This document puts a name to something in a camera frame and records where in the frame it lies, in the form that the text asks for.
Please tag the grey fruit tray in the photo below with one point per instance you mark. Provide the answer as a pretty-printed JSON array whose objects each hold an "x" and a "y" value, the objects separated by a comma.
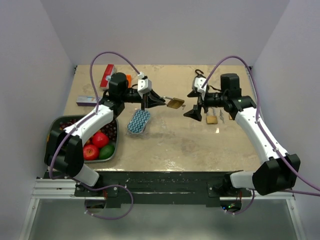
[{"x": 55, "y": 125}]

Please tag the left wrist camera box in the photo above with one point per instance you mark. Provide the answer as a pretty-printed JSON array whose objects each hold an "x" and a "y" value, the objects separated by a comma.
[{"x": 144, "y": 85}]

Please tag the purple white toothpaste box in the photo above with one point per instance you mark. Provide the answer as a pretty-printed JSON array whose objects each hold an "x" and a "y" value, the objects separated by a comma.
[{"x": 87, "y": 101}]

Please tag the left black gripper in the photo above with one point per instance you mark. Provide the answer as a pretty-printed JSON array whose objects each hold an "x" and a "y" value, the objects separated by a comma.
[{"x": 154, "y": 99}]

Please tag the red apple back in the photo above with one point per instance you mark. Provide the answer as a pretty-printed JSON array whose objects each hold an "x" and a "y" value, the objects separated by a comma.
[{"x": 100, "y": 140}]

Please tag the red apple front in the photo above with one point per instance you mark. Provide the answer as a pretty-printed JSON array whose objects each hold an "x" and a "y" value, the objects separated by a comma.
[{"x": 90, "y": 152}]

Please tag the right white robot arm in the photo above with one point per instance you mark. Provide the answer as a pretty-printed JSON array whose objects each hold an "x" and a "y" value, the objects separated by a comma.
[{"x": 276, "y": 172}]

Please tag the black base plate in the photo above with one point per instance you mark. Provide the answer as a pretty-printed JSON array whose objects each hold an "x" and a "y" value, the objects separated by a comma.
[{"x": 208, "y": 188}]

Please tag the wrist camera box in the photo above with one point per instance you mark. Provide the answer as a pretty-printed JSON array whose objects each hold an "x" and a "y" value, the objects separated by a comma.
[
  {"x": 199, "y": 86},
  {"x": 144, "y": 85}
]

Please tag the green avocado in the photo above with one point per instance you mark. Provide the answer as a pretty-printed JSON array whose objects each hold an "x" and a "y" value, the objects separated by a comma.
[{"x": 106, "y": 152}]

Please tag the blue zigzag sponge pack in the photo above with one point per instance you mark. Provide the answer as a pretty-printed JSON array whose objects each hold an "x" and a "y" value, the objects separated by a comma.
[{"x": 138, "y": 123}]

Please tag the red box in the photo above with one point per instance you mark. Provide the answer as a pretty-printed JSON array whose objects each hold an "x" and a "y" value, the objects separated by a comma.
[{"x": 109, "y": 71}]

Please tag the orange razor package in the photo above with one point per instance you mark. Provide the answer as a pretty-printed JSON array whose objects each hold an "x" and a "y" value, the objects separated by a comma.
[{"x": 129, "y": 79}]

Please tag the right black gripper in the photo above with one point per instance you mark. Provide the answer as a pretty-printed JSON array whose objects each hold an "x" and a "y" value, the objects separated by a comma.
[{"x": 195, "y": 113}]

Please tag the dark grape bunch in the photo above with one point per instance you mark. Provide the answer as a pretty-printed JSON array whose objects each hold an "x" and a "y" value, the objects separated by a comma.
[{"x": 110, "y": 129}]

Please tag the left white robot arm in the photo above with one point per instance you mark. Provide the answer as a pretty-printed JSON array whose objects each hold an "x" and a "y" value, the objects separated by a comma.
[{"x": 64, "y": 149}]

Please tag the red apple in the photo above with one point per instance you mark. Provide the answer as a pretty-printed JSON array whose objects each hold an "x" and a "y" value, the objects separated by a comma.
[
  {"x": 90, "y": 152},
  {"x": 100, "y": 140}
]

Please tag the astronaut keychain with keys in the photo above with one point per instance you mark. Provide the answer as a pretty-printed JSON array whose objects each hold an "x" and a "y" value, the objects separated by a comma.
[{"x": 221, "y": 116}]

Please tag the aluminium rail frame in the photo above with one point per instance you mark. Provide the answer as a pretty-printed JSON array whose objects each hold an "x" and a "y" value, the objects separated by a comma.
[{"x": 171, "y": 144}]

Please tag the small red fruits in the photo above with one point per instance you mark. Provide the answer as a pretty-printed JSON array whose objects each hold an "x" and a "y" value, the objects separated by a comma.
[{"x": 89, "y": 141}]

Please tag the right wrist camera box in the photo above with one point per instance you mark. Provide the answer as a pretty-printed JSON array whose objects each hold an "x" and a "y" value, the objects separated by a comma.
[{"x": 199, "y": 86}]

